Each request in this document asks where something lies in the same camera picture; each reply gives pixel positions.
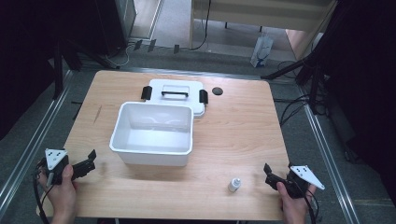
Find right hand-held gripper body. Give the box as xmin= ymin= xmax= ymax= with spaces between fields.
xmin=285 ymin=163 xmax=326 ymax=200

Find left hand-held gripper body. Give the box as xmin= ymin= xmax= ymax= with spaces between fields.
xmin=38 ymin=147 xmax=75 ymax=187

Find person's right hand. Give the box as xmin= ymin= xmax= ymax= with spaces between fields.
xmin=276 ymin=181 xmax=318 ymax=219

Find person's left hand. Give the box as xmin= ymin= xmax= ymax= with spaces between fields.
xmin=37 ymin=163 xmax=78 ymax=218

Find small white bottle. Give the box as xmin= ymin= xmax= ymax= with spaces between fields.
xmin=227 ymin=177 xmax=242 ymax=193

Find white plastic storage box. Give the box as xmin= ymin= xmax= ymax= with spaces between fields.
xmin=108 ymin=101 xmax=194 ymax=167

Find black metal stand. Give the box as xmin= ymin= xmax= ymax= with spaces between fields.
xmin=46 ymin=36 xmax=120 ymax=101
xmin=261 ymin=46 xmax=328 ymax=116

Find white paper bag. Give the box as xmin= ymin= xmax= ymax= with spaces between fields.
xmin=249 ymin=33 xmax=275 ymax=69

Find pale wooden bench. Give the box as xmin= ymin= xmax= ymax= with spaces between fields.
xmin=189 ymin=0 xmax=339 ymax=50

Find metal floor rail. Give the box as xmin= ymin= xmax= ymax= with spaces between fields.
xmin=0 ymin=69 xmax=76 ymax=216
xmin=297 ymin=83 xmax=362 ymax=224

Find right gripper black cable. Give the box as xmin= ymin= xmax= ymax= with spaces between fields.
xmin=303 ymin=188 xmax=320 ymax=224

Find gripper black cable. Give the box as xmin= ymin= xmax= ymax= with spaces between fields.
xmin=33 ymin=160 xmax=50 ymax=224
xmin=303 ymin=188 xmax=320 ymax=224

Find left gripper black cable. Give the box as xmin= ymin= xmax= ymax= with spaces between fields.
xmin=33 ymin=160 xmax=50 ymax=224

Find black floor cables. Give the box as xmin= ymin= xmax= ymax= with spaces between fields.
xmin=273 ymin=60 xmax=316 ymax=128

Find white floor cable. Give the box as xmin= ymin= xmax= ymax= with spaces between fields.
xmin=104 ymin=43 xmax=138 ymax=68

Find white lid with black handle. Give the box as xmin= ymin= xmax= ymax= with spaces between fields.
xmin=140 ymin=78 xmax=209 ymax=119

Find black hanging cable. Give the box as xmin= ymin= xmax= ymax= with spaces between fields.
xmin=188 ymin=0 xmax=213 ymax=51

